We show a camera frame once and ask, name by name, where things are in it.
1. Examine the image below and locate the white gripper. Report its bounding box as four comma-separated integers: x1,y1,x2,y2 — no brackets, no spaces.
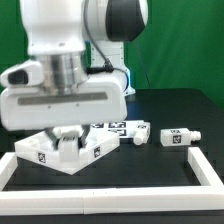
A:
0,74,128,151

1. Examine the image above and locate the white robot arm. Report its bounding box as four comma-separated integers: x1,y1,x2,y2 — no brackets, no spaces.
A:
0,0,148,136

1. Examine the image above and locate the white marker sheet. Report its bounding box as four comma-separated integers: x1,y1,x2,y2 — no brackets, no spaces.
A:
91,120,150,138

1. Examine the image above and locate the white U-shaped fence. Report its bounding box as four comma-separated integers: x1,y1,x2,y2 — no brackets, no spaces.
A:
0,147,224,216

